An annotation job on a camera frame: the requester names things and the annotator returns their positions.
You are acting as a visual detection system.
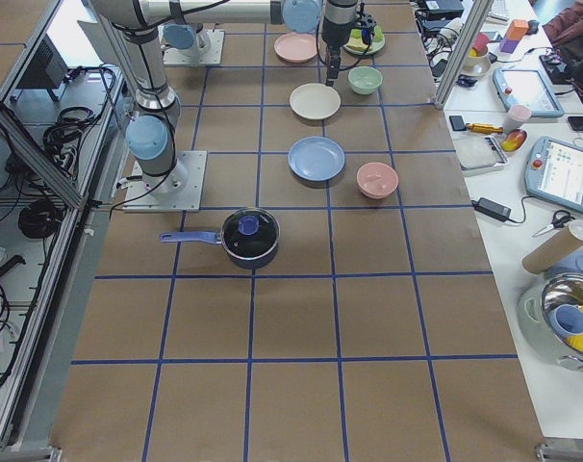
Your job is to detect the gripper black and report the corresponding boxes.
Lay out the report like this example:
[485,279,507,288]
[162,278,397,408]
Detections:
[321,0,374,87]

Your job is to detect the pink plate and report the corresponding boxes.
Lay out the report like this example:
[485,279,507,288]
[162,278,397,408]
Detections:
[274,33,317,64]

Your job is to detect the blue plate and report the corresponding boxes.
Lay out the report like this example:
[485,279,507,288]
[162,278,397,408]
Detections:
[288,136,345,182]

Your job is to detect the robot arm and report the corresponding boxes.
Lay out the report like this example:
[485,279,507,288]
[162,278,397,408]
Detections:
[162,1,377,87]
[91,1,321,198]

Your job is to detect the green lettuce leaf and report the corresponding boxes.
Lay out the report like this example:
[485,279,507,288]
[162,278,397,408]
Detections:
[347,26,384,47]

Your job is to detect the green bowl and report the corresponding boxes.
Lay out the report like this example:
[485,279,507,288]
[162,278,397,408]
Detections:
[347,66,383,95]

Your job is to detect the green plate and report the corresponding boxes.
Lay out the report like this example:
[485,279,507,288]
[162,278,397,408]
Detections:
[343,34,385,56]

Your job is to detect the cream white plate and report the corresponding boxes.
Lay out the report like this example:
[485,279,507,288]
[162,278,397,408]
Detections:
[289,83,341,120]

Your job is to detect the pink bowl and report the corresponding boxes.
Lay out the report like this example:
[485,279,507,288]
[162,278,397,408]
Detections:
[356,162,399,199]

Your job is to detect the black smartphone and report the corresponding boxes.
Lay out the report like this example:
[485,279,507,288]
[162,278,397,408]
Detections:
[448,115,467,132]

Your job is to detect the white bowl with toys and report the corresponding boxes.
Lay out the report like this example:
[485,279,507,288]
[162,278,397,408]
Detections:
[463,32,490,75]

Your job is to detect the kitchen scale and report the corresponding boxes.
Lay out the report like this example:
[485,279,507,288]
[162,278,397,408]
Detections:
[453,136,509,176]

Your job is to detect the teach pendant far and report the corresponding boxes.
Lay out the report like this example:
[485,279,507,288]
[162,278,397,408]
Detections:
[492,67,565,118]

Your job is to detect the teach pendant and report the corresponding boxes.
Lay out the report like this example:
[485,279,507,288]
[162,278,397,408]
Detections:
[492,67,565,118]
[524,137,583,214]

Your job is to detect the glass pot lid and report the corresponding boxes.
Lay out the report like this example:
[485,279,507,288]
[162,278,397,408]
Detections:
[222,208,279,259]

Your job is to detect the mango fruit toy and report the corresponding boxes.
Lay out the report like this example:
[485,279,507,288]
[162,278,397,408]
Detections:
[500,129,527,153]

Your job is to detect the dark blue saucepan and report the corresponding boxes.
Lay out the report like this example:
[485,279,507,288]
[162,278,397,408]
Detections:
[160,207,280,270]

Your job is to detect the black power adapter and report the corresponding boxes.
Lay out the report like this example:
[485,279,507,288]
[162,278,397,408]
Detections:
[471,197,511,222]

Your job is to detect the teach pendant near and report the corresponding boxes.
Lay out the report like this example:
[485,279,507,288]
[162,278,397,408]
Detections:
[524,137,583,214]

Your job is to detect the scissors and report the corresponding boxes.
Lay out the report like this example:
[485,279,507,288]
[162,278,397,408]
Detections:
[533,210,574,238]

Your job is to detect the cardboard tube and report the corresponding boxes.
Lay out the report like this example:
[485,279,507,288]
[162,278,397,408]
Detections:
[521,219,583,274]

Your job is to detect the steel mixing bowl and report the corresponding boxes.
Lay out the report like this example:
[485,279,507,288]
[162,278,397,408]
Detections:
[541,273,583,372]

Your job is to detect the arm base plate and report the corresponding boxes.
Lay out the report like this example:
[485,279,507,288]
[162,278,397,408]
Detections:
[162,25,224,67]
[122,151,208,213]

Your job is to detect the aluminium frame post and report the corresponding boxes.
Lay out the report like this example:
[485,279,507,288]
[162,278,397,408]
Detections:
[433,0,492,110]

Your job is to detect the yellow screwdriver handle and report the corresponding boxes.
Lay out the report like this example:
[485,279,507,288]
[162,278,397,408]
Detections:
[466,123,503,135]

